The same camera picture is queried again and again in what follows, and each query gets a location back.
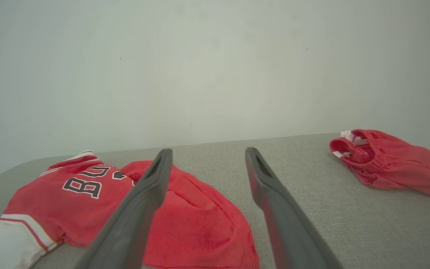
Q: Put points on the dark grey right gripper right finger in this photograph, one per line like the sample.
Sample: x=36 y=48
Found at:
x=286 y=224

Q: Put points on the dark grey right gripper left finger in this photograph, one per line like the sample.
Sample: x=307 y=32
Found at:
x=136 y=216

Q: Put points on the red basketball jersey white sleeves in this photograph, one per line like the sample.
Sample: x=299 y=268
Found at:
x=69 y=213

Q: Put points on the red shorts with white stripes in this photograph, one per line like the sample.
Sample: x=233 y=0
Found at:
x=398 y=164

